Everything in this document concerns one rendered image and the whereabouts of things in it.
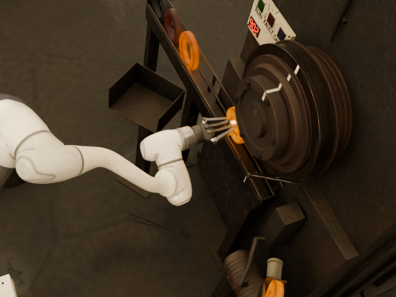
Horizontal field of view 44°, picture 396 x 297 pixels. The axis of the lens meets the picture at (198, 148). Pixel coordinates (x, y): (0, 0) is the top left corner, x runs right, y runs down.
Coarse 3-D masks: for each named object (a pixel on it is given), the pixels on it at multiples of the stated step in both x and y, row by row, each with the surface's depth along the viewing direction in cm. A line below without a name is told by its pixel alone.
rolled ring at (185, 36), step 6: (180, 36) 238; (186, 36) 230; (192, 36) 229; (180, 42) 240; (186, 42) 240; (192, 42) 227; (180, 48) 241; (186, 48) 242; (192, 48) 227; (198, 48) 228; (180, 54) 243; (186, 54) 242; (192, 54) 228; (198, 54) 229; (186, 60) 241; (192, 60) 230; (198, 60) 230; (192, 66) 232
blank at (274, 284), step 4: (272, 280) 175; (276, 280) 172; (272, 284) 173; (276, 284) 170; (280, 284) 170; (268, 288) 178; (272, 288) 171; (276, 288) 168; (280, 288) 168; (268, 292) 176; (272, 292) 170; (276, 292) 167; (280, 292) 167; (268, 296) 175; (272, 296) 168; (276, 296) 166; (280, 296) 166
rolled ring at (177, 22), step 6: (168, 12) 243; (174, 12) 239; (168, 18) 248; (174, 18) 237; (168, 24) 250; (174, 24) 238; (180, 24) 238; (168, 30) 251; (174, 30) 239; (180, 30) 238; (174, 36) 241; (174, 42) 243
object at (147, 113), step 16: (128, 80) 226; (144, 80) 229; (160, 80) 222; (112, 96) 219; (128, 96) 228; (144, 96) 229; (160, 96) 230; (176, 96) 224; (128, 112) 222; (144, 112) 223; (160, 112) 224; (176, 112) 224; (144, 128) 232; (160, 128) 216; (144, 160) 253; (144, 192) 267
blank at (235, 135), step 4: (232, 108) 201; (228, 112) 205; (232, 112) 201; (228, 116) 207; (232, 116) 202; (236, 128) 207; (232, 132) 207; (236, 132) 206; (232, 136) 208; (236, 136) 204; (236, 140) 205; (240, 140) 201
